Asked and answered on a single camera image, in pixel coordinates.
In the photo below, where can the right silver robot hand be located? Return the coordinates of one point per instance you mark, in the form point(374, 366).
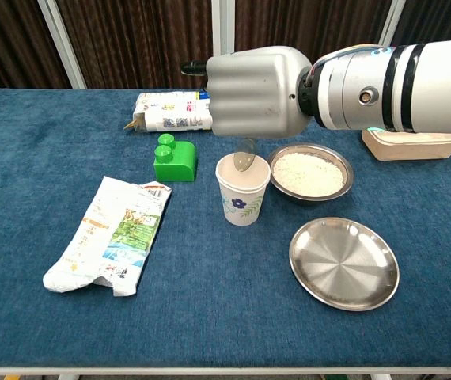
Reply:
point(253, 95)

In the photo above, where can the clear plastic spoon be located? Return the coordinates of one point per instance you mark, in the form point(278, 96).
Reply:
point(244, 156)

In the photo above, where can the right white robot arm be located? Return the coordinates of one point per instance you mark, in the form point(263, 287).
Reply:
point(427, 87)

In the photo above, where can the flower print paper cup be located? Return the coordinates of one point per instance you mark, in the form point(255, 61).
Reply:
point(241, 202)

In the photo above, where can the stainless steel bowl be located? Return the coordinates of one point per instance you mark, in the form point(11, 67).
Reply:
point(340, 162)

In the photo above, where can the stainless steel plate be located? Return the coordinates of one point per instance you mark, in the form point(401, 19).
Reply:
point(344, 264)

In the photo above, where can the white sealed snack package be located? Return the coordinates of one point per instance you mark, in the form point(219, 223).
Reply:
point(170, 112)

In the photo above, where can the dark brown pleated curtain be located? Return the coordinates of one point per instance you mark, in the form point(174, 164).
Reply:
point(308, 23)
point(439, 20)
point(8, 39)
point(142, 35)

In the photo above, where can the green plastic block toy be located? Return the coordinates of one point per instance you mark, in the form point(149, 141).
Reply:
point(178, 166)

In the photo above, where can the beige takeaway food container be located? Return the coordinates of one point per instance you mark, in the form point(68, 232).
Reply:
point(415, 148)

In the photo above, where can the crumpled white green bag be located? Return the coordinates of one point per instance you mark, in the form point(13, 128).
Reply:
point(111, 237)

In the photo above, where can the blue tablecloth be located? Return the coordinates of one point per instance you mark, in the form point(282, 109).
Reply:
point(209, 316)

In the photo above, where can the white partition frame post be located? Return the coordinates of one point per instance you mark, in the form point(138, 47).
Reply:
point(223, 27)
point(63, 43)
point(391, 20)

